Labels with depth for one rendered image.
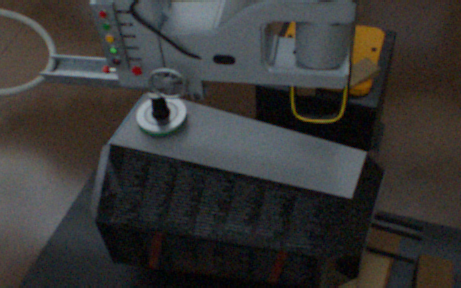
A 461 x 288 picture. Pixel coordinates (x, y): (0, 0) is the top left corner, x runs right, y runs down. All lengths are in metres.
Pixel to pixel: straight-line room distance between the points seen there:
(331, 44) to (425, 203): 1.57
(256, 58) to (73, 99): 2.25
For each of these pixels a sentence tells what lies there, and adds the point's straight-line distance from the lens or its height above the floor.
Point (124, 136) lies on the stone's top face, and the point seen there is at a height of 0.86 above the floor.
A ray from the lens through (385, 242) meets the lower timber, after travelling 2.92.
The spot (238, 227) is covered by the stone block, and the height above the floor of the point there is 0.71.
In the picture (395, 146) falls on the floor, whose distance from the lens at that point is 3.51.
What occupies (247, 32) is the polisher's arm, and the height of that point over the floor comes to 1.44.
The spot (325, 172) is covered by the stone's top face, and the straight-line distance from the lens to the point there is 2.22.
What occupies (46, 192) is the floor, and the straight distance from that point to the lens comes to 3.51.
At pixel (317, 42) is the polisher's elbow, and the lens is 1.91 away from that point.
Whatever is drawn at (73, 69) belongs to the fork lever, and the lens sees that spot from 2.43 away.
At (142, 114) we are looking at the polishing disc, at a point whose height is 0.92.
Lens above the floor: 2.58
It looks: 48 degrees down
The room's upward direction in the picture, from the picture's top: 7 degrees counter-clockwise
